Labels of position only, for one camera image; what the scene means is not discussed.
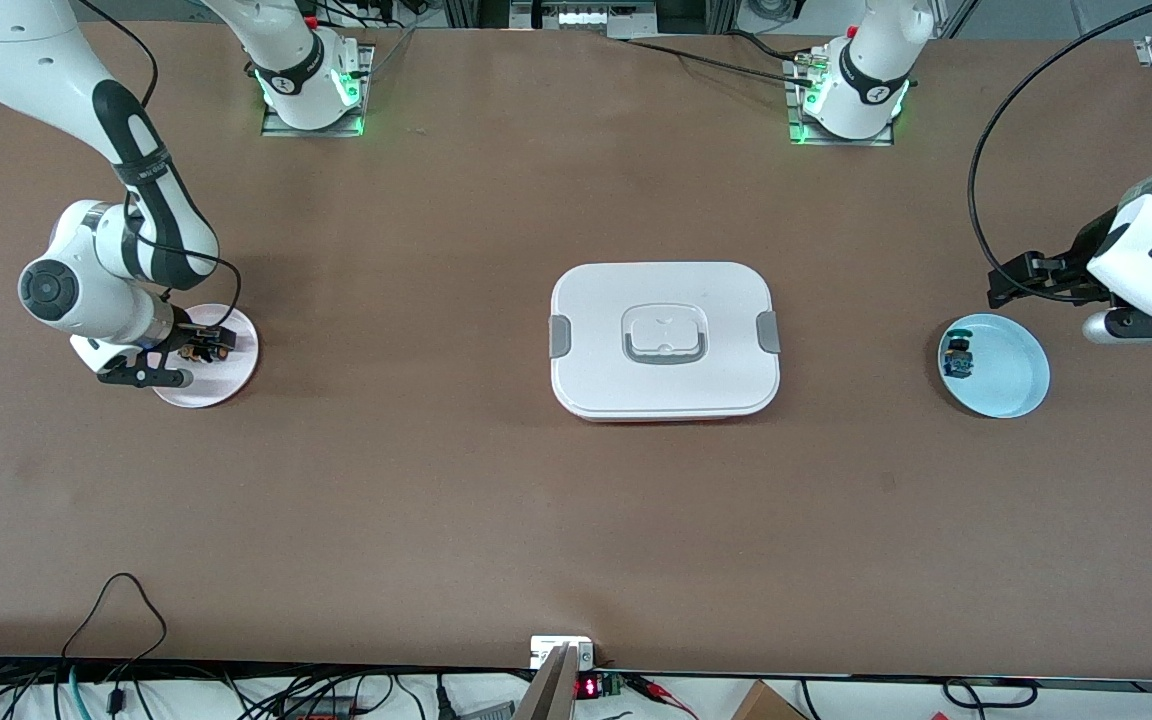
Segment small green black part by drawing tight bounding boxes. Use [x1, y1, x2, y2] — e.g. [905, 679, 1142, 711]
[942, 328, 977, 381]

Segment aluminium profile camera post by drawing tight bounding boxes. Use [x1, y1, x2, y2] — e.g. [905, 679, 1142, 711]
[516, 645, 577, 720]

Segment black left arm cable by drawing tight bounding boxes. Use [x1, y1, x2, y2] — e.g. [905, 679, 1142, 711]
[969, 0, 1152, 301]

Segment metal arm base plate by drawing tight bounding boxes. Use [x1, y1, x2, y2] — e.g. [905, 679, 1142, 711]
[261, 45, 374, 138]
[786, 55, 897, 148]

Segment red test leads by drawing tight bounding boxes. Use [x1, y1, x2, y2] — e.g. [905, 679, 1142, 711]
[626, 675, 697, 719]

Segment black coiled cable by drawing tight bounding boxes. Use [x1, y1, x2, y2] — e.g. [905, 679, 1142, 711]
[941, 680, 1037, 707]

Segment white lunch box grey clips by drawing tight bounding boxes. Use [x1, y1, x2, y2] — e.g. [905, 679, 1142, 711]
[548, 262, 782, 423]

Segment thin grey cable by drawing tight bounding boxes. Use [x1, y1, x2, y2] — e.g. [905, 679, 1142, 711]
[366, 28, 417, 76]

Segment thin black looped cable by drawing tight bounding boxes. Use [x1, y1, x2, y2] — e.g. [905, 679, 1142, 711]
[61, 572, 169, 691]

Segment black tabletop cable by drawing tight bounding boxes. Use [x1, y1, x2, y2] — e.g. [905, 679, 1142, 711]
[726, 30, 817, 63]
[616, 35, 822, 79]

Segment light blue round plate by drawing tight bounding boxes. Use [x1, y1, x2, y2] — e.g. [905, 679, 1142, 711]
[938, 313, 1050, 419]

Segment white mounting plate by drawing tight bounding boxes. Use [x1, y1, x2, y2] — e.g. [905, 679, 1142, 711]
[530, 636, 595, 669]

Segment brown cardboard box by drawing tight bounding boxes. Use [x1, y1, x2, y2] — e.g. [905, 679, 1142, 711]
[731, 680, 807, 720]

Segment pink round plate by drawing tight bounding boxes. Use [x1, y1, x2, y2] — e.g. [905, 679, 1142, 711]
[151, 304, 260, 409]

